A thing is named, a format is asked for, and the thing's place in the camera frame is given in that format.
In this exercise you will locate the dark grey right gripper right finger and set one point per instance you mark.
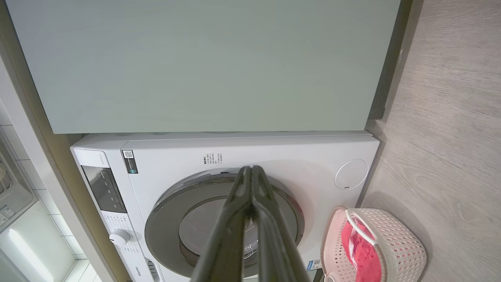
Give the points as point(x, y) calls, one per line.
point(278, 243)

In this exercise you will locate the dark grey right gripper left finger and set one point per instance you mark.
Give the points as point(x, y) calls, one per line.
point(227, 235)

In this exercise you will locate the dark grey round washer door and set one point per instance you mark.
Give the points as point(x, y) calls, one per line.
point(164, 223)

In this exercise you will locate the red and white garment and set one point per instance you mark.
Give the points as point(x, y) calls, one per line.
point(362, 250)

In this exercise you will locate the white front-load washing machine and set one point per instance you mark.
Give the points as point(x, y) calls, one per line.
point(274, 152)

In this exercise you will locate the white perforated laundry basket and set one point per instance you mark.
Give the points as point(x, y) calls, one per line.
point(399, 243)

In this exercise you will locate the blue white energy label sticker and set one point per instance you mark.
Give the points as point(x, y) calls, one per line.
point(314, 265)

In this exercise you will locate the round white filter cover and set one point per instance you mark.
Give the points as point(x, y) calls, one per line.
point(351, 174)

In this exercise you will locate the white washer control knob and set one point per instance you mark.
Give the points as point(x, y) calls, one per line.
point(119, 237)

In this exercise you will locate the black QR code sticker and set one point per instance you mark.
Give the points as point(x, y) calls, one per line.
point(129, 161)

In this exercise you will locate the black washer control panel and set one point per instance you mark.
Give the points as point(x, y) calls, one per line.
point(105, 190)

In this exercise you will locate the plain green cabinet panel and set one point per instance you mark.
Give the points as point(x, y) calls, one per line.
point(195, 62)

